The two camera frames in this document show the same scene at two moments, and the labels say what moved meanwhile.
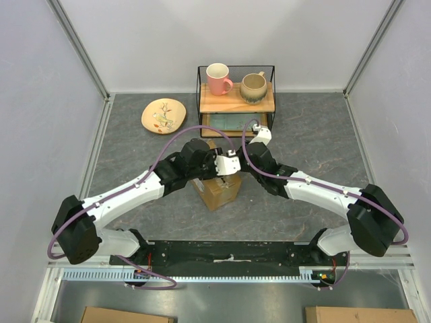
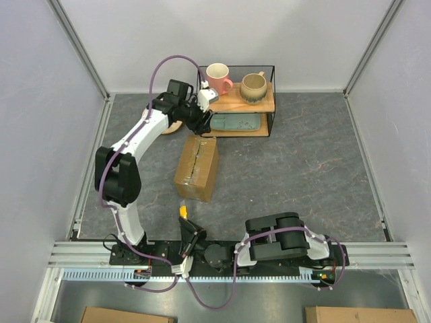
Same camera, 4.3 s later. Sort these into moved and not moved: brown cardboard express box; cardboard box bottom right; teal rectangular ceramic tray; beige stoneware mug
Moved: brown cardboard express box
Not moved: teal rectangular ceramic tray; beige stoneware mug; cardboard box bottom right
